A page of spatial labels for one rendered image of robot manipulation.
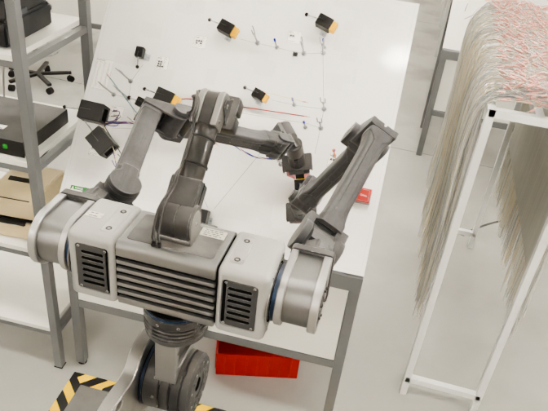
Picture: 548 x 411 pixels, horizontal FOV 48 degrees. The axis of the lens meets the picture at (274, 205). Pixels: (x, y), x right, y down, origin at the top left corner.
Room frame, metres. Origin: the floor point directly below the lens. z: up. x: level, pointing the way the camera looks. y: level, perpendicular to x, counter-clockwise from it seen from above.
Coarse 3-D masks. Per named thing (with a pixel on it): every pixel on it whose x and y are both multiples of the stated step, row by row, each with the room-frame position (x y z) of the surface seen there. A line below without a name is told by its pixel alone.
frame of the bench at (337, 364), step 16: (80, 304) 1.91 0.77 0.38; (96, 304) 1.90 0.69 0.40; (352, 304) 1.73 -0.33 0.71; (80, 320) 1.91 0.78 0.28; (352, 320) 1.73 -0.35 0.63; (80, 336) 1.91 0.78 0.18; (208, 336) 1.82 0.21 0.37; (224, 336) 1.81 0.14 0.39; (80, 352) 1.91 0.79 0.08; (272, 352) 1.77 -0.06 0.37; (288, 352) 1.76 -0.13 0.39; (336, 352) 1.73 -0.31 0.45; (336, 368) 1.73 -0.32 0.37; (336, 384) 1.73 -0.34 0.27
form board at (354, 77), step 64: (128, 0) 2.40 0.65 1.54; (192, 0) 2.38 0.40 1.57; (256, 0) 2.37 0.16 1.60; (320, 0) 2.35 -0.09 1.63; (384, 0) 2.34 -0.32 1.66; (128, 64) 2.23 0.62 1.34; (192, 64) 2.22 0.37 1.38; (256, 64) 2.21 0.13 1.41; (320, 64) 2.19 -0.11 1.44; (384, 64) 2.18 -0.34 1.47; (128, 128) 2.07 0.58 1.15; (256, 128) 2.05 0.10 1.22; (256, 192) 1.90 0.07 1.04
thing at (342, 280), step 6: (336, 276) 1.70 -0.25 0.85; (342, 276) 1.70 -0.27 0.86; (348, 276) 1.70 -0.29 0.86; (354, 276) 1.70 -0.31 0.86; (360, 276) 1.70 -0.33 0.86; (330, 282) 1.71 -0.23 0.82; (336, 282) 1.70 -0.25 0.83; (342, 282) 1.70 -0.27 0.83; (348, 282) 1.70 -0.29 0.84; (354, 282) 1.69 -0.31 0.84; (360, 282) 1.69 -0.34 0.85; (342, 288) 1.70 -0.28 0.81; (348, 288) 1.70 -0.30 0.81; (354, 288) 1.69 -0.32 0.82; (360, 288) 1.69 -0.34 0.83
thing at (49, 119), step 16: (0, 96) 2.27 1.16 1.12; (0, 112) 2.14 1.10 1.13; (16, 112) 2.15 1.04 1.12; (48, 112) 2.18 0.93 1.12; (64, 112) 2.21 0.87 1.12; (0, 128) 2.00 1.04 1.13; (16, 128) 2.02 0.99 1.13; (48, 128) 2.09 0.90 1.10; (0, 144) 1.93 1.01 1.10; (16, 144) 1.92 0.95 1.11
